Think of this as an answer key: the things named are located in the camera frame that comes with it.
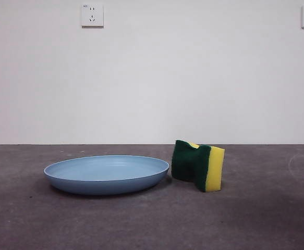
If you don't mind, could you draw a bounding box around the yellow sponge with green pad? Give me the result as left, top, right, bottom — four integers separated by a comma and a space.
171, 140, 225, 194

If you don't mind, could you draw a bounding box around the blue round plate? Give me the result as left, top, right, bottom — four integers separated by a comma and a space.
43, 155, 170, 196

